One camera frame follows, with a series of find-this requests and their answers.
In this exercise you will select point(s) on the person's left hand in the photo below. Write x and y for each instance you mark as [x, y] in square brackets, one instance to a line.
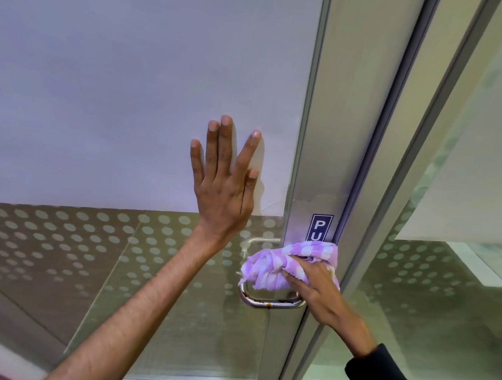
[220, 203]

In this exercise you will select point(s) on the person's right hand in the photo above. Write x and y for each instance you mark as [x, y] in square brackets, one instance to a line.
[329, 305]

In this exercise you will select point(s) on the purple white striped cloth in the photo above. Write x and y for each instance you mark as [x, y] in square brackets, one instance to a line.
[271, 267]

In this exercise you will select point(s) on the person's left middle finger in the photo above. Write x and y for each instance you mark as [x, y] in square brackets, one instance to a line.
[225, 146]

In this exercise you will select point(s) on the person's left little finger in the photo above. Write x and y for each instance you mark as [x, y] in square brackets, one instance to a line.
[197, 161]

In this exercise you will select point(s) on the person's left thumb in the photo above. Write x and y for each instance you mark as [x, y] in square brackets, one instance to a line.
[249, 190]

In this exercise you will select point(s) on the person's left forearm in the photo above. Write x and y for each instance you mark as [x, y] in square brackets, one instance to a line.
[141, 312]

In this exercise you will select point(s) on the person's right forearm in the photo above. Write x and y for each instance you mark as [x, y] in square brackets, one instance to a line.
[386, 378]

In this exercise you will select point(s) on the blue rectangular door sticker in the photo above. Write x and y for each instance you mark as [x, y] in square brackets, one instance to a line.
[319, 228]

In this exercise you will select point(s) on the frosted glass door aluminium frame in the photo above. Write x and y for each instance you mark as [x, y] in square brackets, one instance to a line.
[113, 82]

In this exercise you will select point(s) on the person's right fingers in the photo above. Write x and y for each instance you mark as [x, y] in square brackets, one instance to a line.
[303, 273]

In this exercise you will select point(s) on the aluminium door jamb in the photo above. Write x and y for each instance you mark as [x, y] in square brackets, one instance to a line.
[409, 163]

